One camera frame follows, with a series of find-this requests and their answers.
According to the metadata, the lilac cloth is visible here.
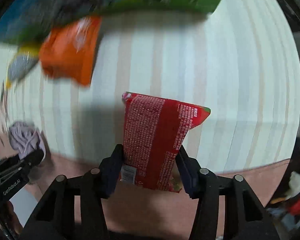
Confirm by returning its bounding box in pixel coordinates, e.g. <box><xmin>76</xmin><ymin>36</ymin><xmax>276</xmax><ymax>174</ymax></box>
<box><xmin>8</xmin><ymin>121</ymin><xmax>46</xmax><ymax>159</ymax></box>

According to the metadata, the red snack packet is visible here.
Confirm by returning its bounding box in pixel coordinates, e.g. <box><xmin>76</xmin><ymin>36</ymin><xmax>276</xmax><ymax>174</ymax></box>
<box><xmin>121</xmin><ymin>92</ymin><xmax>211</xmax><ymax>192</ymax></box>

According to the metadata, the yellow silver scrub sponge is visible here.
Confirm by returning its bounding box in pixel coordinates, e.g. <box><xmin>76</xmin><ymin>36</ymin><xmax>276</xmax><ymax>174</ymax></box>
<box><xmin>4</xmin><ymin>46</ymin><xmax>39</xmax><ymax>90</ymax></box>

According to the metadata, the orange snack packet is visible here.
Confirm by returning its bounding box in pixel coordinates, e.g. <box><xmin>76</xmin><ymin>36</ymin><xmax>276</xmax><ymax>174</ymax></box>
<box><xmin>39</xmin><ymin>16</ymin><xmax>102</xmax><ymax>87</ymax></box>

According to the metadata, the striped cat tablecloth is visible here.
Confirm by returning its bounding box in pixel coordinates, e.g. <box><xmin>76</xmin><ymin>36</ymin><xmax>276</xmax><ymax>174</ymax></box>
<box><xmin>0</xmin><ymin>0</ymin><xmax>300</xmax><ymax>240</ymax></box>

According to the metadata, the open cardboard box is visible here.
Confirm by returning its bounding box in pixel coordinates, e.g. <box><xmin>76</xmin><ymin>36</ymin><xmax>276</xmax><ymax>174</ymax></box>
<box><xmin>0</xmin><ymin>0</ymin><xmax>221</xmax><ymax>46</ymax></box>

